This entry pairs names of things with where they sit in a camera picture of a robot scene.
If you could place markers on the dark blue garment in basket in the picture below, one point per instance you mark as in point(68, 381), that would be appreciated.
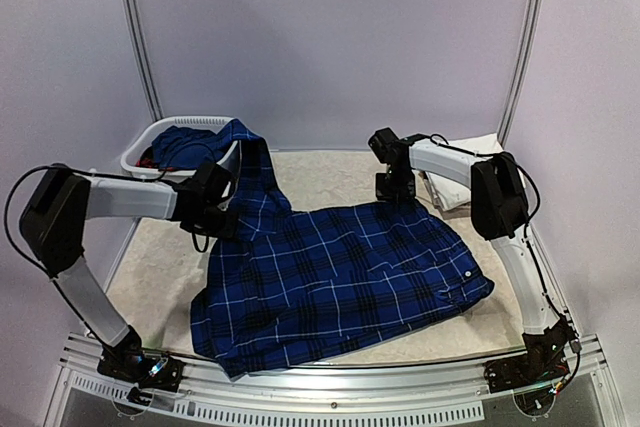
point(184, 148)

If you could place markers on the white plastic laundry basket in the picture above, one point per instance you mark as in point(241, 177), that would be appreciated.
point(130, 159)

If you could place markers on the blue plaid shirt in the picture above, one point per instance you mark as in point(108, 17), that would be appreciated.
point(292, 287)

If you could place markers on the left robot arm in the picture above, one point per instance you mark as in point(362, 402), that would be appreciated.
point(57, 224)

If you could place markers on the red garment in basket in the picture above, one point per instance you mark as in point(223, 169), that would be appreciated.
point(151, 158)

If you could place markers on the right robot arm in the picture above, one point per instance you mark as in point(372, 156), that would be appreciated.
point(500, 214)

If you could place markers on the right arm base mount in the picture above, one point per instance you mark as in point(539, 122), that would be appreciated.
point(536, 377)

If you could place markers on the corner wall post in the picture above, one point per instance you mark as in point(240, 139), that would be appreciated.
point(525, 46)
point(141, 57)

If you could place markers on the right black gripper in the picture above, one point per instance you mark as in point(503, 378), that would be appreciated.
point(395, 187)

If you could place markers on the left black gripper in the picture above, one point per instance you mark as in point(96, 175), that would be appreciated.
point(228, 228)

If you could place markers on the left corner wall post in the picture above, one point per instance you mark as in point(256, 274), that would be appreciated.
point(141, 57)

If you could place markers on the right corner wall post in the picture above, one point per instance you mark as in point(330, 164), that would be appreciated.
point(525, 46)

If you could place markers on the aluminium front rail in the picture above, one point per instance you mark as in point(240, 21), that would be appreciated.
point(446, 393)

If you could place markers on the white t-shirt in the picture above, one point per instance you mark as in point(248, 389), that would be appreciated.
point(449, 195)

